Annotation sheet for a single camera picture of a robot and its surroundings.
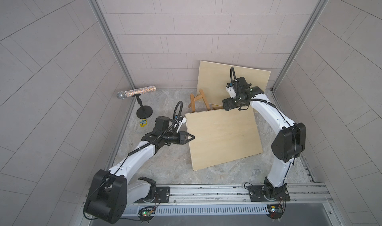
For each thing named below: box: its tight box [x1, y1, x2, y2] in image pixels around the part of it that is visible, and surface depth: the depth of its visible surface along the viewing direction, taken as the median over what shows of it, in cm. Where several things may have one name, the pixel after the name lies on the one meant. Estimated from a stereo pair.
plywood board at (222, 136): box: [184, 108, 264, 172], surface depth 82 cm
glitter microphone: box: [116, 85, 157, 101], surface depth 86 cm
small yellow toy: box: [139, 118, 148, 128], surface depth 98 cm
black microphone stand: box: [131, 93, 154, 119], surface depth 104 cm
